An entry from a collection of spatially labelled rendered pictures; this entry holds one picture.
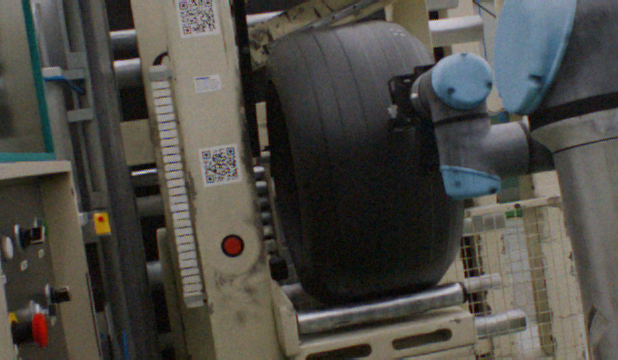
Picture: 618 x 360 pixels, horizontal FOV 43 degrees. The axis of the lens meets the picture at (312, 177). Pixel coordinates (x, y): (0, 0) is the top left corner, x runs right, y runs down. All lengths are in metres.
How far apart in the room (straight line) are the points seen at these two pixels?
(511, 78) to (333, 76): 0.74
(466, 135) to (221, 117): 0.62
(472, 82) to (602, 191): 0.40
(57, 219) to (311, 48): 0.56
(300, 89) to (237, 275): 0.39
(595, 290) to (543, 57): 0.20
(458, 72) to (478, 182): 0.15
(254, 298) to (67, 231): 0.46
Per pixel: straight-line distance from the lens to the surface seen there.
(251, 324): 1.57
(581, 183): 0.68
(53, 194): 1.26
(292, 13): 1.98
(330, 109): 1.38
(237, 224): 1.54
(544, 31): 0.66
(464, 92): 1.04
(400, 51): 1.47
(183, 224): 1.55
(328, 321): 1.51
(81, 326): 1.28
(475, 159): 1.05
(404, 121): 1.24
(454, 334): 1.56
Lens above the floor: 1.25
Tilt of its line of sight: 3 degrees down
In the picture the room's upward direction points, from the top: 8 degrees counter-clockwise
